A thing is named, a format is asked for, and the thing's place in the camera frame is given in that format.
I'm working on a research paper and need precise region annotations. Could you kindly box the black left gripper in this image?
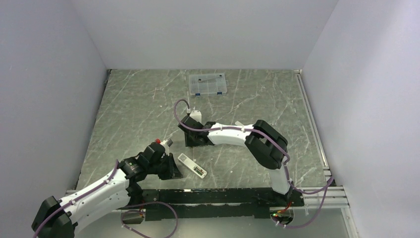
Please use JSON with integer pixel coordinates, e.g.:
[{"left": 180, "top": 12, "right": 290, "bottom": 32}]
[{"left": 148, "top": 152, "right": 183, "bottom": 180}]

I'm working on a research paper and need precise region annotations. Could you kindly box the white remote control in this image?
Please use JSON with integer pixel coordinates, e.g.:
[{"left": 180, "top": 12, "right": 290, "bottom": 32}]
[{"left": 177, "top": 153, "right": 207, "bottom": 179}]

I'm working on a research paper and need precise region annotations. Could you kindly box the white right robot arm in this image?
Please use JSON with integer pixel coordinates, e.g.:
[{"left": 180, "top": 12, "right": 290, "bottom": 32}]
[{"left": 178, "top": 116, "right": 292, "bottom": 206}]

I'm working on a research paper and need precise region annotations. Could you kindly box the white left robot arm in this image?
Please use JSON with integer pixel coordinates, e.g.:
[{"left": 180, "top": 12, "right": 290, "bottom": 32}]
[{"left": 31, "top": 139, "right": 182, "bottom": 238}]

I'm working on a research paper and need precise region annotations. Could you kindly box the clear plastic organizer box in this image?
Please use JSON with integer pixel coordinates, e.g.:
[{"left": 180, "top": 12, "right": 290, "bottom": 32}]
[{"left": 188, "top": 73, "right": 227, "bottom": 97}]

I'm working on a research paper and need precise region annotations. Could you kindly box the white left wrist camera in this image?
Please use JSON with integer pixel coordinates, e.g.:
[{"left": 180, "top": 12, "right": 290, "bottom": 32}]
[{"left": 155, "top": 138, "right": 173, "bottom": 155}]

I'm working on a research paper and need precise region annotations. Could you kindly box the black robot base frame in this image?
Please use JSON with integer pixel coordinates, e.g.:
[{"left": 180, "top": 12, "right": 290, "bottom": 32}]
[{"left": 117, "top": 183, "right": 304, "bottom": 221}]

